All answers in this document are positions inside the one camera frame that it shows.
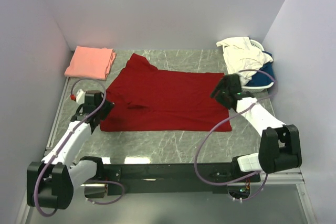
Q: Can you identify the white laundry basket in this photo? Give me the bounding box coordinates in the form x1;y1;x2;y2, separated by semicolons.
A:
222;39;274;93

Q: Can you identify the black base beam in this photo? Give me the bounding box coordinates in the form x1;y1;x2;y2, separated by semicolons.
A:
86;163;261;194

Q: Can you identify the folded pink t shirt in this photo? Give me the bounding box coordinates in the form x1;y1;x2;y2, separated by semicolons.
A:
65;46;116;80

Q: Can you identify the blue t shirt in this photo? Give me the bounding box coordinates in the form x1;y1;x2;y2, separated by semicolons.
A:
246;51;275;87

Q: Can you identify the red t shirt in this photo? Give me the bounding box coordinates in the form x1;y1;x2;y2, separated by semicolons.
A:
100;54;229;132

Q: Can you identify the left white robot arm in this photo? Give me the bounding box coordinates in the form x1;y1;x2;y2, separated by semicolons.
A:
26;90;114;209

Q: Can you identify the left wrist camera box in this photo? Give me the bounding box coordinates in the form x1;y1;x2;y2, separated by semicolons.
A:
70;89;86;104

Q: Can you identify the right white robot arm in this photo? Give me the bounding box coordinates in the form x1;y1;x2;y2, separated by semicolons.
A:
211;74;302;182

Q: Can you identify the white t shirt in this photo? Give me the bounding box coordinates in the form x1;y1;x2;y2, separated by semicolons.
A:
216;36;274;83

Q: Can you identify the aluminium rail frame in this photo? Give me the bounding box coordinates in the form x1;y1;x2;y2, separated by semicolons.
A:
26;73;302;214

